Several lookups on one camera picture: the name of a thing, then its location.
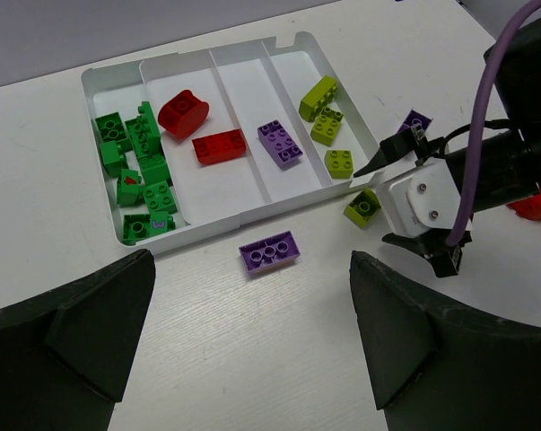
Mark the purple curved brick with print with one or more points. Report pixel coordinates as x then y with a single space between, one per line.
282 148

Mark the lime 2x2 brick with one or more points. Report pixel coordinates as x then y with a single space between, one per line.
326 126

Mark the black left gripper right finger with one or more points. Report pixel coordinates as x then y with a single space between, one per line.
438 364

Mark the purple rounded brick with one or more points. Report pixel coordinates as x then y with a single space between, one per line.
415 119

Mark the red flower brick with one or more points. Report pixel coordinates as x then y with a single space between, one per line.
183 115

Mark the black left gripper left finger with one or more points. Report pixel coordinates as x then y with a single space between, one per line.
66 354

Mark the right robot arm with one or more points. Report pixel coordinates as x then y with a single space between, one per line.
518 81

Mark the green 2x2 brick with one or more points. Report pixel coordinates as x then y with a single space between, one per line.
111 128
161 222
158 197
112 160

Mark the red 2x4 brick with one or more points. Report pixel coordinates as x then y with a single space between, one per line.
220 147

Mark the purple 2x3 brick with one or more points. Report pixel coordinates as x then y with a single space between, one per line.
269 253

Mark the green 2x4 brick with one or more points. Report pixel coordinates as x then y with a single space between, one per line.
143 132

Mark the red stepped brick right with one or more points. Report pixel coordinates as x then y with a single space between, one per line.
528 208

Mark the lime 2x4 brick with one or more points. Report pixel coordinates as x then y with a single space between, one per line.
317 98

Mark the white divided sorting tray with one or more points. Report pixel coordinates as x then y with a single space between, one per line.
246 85

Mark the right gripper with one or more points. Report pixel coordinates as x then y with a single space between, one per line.
509 170

